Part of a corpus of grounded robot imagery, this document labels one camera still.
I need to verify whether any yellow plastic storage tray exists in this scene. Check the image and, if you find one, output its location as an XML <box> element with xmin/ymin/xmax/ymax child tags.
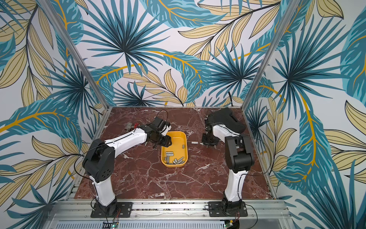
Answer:
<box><xmin>161</xmin><ymin>131</ymin><xmax>188</xmax><ymax>168</ymax></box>

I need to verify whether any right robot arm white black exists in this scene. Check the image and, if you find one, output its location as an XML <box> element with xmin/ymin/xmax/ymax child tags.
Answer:
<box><xmin>202</xmin><ymin>108</ymin><xmax>254</xmax><ymax>213</ymax></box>

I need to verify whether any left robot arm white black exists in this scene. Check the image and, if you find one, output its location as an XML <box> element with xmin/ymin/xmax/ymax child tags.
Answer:
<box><xmin>82</xmin><ymin>116</ymin><xmax>172</xmax><ymax>215</ymax></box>

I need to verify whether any silver socket pile in tray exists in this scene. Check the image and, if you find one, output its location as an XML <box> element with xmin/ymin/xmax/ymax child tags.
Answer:
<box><xmin>165</xmin><ymin>151</ymin><xmax>185</xmax><ymax>165</ymax></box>

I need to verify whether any black tool case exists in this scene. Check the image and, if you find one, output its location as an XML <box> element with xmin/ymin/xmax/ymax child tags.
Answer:
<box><xmin>205</xmin><ymin>107</ymin><xmax>246</xmax><ymax>134</ymax></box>

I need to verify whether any steel valve with red handwheel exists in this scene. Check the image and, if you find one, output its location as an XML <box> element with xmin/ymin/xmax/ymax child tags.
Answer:
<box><xmin>124</xmin><ymin>122</ymin><xmax>139</xmax><ymax>132</ymax></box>

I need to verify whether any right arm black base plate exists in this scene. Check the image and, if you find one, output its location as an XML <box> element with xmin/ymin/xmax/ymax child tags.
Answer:
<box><xmin>208</xmin><ymin>201</ymin><xmax>248</xmax><ymax>218</ymax></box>

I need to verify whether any aluminium front rail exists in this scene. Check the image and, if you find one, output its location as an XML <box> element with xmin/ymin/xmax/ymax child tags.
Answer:
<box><xmin>43</xmin><ymin>199</ymin><xmax>295</xmax><ymax>229</ymax></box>

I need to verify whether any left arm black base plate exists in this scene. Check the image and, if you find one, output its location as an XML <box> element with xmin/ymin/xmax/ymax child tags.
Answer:
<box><xmin>91</xmin><ymin>202</ymin><xmax>132</xmax><ymax>219</ymax></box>

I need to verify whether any aluminium frame post left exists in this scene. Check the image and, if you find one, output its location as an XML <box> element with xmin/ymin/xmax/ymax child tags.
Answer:
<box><xmin>38</xmin><ymin>0</ymin><xmax>110</xmax><ymax>110</ymax></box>

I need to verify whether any aluminium frame post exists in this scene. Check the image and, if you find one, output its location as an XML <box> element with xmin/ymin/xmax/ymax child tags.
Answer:
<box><xmin>242</xmin><ymin>1</ymin><xmax>300</xmax><ymax>112</ymax></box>
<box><xmin>38</xmin><ymin>0</ymin><xmax>110</xmax><ymax>110</ymax></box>

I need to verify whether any aluminium frame post right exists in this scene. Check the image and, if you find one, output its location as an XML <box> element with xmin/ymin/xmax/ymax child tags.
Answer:
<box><xmin>242</xmin><ymin>1</ymin><xmax>300</xmax><ymax>112</ymax></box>

